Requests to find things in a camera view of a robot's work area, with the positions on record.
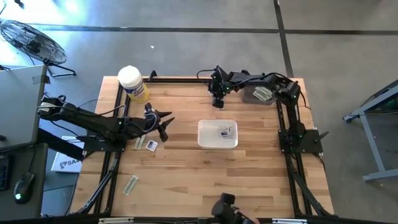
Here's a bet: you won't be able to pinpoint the dark desk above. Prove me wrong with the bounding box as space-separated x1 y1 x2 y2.
0 142 49 222

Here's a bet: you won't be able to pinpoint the silver metal bracket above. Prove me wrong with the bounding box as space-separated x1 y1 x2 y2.
98 217 134 224
272 217 308 224

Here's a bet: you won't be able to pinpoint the black keyboard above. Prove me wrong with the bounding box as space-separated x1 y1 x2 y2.
0 154 12 192

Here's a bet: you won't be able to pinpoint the blue grey metal table frame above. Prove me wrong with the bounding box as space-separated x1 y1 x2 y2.
342 79 398 184

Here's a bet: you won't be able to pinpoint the white printed cardboard box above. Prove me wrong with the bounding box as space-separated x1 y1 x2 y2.
50 136 85 174

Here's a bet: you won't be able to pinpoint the grey desk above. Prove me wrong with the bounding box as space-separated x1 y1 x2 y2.
0 64 48 153

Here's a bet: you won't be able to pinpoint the black handheld device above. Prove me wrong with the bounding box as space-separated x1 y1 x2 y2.
211 192 249 224

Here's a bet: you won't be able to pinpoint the black support beam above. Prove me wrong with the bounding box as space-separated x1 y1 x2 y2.
36 127 85 161

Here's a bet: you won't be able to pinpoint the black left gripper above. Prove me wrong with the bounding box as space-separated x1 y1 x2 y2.
141 103 175 143

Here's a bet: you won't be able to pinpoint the black floor fan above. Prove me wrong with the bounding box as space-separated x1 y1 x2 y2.
0 19 77 78

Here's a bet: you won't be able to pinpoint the grey translucent plastic bin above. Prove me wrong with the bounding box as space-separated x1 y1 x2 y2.
241 85 279 106

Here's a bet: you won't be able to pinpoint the white plastic tray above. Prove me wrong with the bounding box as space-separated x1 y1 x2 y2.
197 119 239 151

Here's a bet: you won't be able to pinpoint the yellow Lysol wipes canister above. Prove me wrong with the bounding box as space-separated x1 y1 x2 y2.
117 65 150 104

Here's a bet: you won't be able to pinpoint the black computer mouse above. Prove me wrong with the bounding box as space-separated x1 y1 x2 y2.
12 172 35 205

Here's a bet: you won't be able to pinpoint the black aluminium table frame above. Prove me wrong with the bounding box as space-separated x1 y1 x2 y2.
70 70 335 218

